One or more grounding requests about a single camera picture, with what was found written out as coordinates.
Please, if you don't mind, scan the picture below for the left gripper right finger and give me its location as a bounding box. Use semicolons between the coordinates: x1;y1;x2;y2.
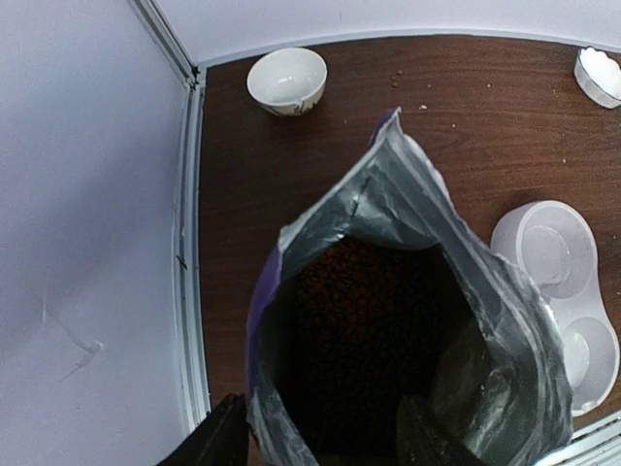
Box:
396;395;480;466

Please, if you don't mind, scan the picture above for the small white round bowl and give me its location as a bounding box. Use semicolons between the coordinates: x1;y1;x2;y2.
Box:
246;48;328;117

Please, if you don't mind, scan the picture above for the left aluminium frame post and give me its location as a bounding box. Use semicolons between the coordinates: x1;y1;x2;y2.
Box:
127;0;199;88

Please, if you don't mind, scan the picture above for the grey double pet bowl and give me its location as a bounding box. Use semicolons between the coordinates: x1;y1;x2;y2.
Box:
490;200;620;417

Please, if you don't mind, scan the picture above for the purple puppy food bag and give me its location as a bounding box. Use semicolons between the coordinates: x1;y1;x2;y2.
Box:
246;111;573;465

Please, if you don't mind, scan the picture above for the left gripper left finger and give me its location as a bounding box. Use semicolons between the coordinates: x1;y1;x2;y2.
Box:
159;393;247;466

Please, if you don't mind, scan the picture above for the brown kibble in bag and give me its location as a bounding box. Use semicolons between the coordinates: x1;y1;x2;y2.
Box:
279;239;472;457

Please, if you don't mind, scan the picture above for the white scalloped bowl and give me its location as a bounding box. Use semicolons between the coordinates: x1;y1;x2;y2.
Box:
573;47;620;110

